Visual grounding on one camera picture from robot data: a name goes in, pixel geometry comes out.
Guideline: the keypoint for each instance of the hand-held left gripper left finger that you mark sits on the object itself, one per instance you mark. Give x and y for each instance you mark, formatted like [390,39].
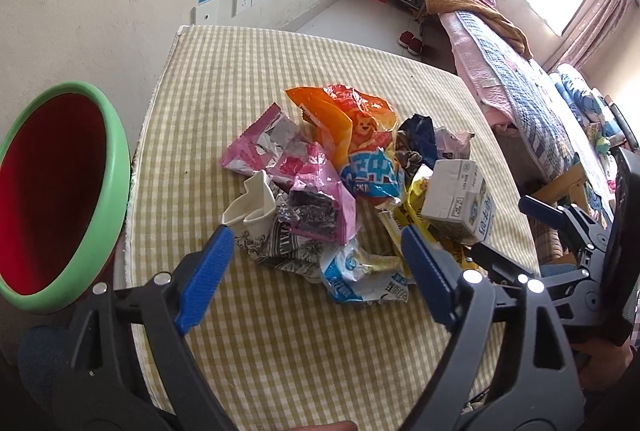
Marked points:
[202,283]

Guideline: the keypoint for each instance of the blue patchwork quilt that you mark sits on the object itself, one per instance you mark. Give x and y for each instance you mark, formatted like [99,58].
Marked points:
[525,91]

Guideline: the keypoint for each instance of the person's left hand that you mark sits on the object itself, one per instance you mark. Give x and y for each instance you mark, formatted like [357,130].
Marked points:
[327,427]

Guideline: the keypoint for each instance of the wooden stool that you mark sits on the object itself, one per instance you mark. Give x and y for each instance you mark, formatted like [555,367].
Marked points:
[560,188]

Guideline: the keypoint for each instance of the pink bag with dark contents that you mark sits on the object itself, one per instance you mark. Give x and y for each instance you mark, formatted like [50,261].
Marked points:
[320,196]

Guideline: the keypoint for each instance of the pink bedsheet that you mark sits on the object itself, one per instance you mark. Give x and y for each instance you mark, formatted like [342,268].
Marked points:
[472,66]

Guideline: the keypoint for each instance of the dark brown wrapper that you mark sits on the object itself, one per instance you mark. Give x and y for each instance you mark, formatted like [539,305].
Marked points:
[417,141]

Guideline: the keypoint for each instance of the orange brown blanket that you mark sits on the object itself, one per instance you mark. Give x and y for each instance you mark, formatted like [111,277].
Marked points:
[465,8]

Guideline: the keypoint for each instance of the person's leg in blue jeans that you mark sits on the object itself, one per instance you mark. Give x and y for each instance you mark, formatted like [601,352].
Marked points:
[42,361]

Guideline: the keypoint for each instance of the yellow wrapper with barcode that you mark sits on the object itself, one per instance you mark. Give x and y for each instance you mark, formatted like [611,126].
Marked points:
[415,196]

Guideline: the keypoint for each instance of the blue white wrapper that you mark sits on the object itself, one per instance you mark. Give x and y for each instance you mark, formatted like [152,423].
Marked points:
[345,283]

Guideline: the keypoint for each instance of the white wall outlet plate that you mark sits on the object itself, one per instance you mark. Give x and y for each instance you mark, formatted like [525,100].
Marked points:
[206,14]

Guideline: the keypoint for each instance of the orange snack bag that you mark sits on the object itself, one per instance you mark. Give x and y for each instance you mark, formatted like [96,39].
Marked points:
[325,111]

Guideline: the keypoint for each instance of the yellow black snack wrapper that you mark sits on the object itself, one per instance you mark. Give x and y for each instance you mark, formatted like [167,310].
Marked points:
[457,253]

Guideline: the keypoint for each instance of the pink silver wrapper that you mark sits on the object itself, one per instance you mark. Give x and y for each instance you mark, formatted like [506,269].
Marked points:
[250,151]

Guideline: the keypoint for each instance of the red bin with green rim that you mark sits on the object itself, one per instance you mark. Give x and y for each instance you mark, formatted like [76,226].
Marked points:
[55,191]

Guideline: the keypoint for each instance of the person's right forearm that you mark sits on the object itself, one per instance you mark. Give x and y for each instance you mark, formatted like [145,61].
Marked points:
[602,363]

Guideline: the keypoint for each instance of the blue printed pillow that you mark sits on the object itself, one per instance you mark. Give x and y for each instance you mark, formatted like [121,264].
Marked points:
[582,96]

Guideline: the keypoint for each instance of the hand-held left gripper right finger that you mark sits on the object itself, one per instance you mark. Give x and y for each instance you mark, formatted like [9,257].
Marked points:
[427,276]

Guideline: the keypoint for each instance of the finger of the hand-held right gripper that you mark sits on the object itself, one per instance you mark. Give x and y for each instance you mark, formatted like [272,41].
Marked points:
[500,265]
[545,210]

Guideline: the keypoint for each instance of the black white patterned wrapper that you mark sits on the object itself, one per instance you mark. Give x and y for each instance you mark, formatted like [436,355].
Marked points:
[285,253]

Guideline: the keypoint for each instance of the pink curtain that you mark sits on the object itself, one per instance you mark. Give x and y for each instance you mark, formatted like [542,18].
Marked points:
[595,26]

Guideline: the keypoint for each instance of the white paper cup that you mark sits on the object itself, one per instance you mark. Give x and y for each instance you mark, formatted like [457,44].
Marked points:
[250,206]

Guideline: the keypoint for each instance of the white milk carton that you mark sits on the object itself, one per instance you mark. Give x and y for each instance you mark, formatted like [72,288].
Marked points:
[450,196]

